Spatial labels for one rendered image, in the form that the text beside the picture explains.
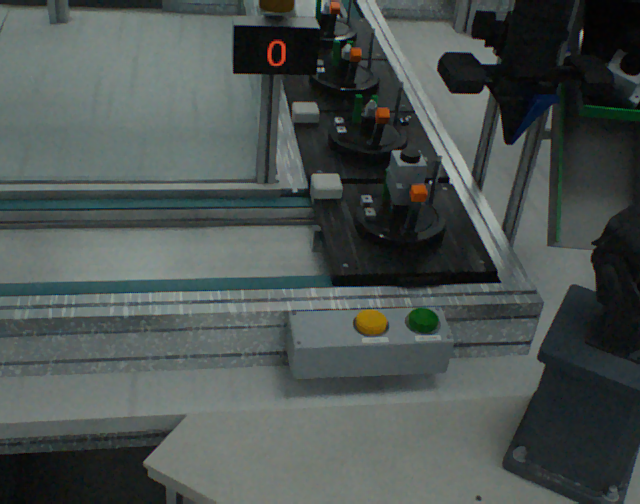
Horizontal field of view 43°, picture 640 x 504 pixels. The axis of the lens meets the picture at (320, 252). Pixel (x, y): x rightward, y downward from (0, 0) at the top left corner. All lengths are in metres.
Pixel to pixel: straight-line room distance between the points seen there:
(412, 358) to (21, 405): 0.50
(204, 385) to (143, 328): 0.11
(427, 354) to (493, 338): 0.15
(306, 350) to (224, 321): 0.12
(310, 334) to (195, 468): 0.22
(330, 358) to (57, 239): 0.48
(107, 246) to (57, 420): 0.30
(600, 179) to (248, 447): 0.65
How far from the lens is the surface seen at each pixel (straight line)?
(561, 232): 1.26
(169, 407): 1.10
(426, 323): 1.08
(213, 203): 1.31
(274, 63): 1.20
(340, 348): 1.05
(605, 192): 1.29
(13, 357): 1.14
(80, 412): 1.10
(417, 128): 1.54
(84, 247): 1.28
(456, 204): 1.33
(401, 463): 1.06
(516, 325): 1.20
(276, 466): 1.04
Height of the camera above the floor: 1.66
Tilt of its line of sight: 36 degrees down
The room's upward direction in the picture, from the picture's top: 6 degrees clockwise
